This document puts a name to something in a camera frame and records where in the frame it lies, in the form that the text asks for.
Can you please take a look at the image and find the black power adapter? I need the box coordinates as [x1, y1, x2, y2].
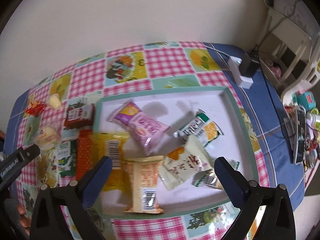
[239, 53, 260, 77]

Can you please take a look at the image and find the red crinkled candy wrapper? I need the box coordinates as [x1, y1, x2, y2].
[25, 100, 47, 118]

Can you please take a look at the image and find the pink checkered picture tablecloth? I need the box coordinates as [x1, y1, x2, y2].
[4, 41, 307, 240]

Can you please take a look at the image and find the red white chocolate packet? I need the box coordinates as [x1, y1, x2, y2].
[64, 104, 95, 129]

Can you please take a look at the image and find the white tray green rim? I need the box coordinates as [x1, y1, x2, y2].
[93, 87, 258, 218]

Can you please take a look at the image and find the yellow transparent snack packet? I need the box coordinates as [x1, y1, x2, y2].
[89, 132, 130, 192]

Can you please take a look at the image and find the green white cracker packet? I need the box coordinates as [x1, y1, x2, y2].
[173, 109, 224, 147]

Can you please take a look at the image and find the green gold small packet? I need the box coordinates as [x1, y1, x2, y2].
[191, 159, 241, 190]

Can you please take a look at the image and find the cream rice cracker packet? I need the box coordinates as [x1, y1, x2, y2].
[159, 135, 213, 191]

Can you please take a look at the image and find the orange striped wafer packet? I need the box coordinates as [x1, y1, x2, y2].
[124, 155, 164, 214]

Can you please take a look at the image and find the white shelf unit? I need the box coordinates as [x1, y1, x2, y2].
[259, 8, 319, 105]

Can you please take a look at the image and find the pink snack packet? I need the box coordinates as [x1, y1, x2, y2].
[109, 100, 170, 156]

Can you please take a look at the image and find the teal toy camera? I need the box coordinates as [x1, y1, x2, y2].
[292, 91, 316, 112]

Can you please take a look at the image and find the black tablet device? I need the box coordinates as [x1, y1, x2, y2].
[293, 107, 306, 165]

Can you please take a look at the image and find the clear yellow cake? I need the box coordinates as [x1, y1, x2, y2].
[33, 126, 60, 150]

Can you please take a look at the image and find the red patterned snack packet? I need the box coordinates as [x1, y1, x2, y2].
[75, 129, 93, 180]

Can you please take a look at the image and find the green mung bean biscuit packet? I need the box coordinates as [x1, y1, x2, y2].
[57, 140, 78, 178]

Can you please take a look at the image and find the yellow jelly cup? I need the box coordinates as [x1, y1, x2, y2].
[47, 93, 62, 110]

